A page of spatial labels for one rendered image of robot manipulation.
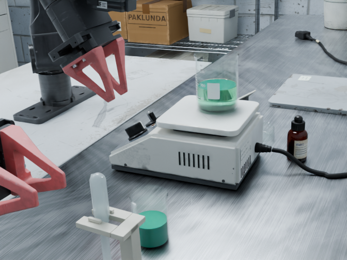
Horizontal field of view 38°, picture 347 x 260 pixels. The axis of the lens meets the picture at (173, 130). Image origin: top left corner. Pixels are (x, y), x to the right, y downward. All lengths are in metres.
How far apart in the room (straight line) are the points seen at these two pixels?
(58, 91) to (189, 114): 0.38
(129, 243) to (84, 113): 0.62
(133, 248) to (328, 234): 0.28
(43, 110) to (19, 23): 3.22
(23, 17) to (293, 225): 3.70
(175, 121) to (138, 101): 0.36
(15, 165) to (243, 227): 0.28
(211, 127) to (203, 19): 2.35
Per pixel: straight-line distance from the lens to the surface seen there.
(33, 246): 0.62
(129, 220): 0.41
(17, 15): 4.21
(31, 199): 0.43
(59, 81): 1.02
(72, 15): 0.71
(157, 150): 0.70
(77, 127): 0.94
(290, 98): 1.01
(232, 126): 0.67
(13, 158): 0.49
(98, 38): 0.71
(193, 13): 3.01
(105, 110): 1.01
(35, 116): 0.99
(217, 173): 0.68
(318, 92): 1.05
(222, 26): 2.95
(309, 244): 0.60
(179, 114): 0.71
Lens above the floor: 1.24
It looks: 23 degrees down
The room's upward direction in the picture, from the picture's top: 3 degrees counter-clockwise
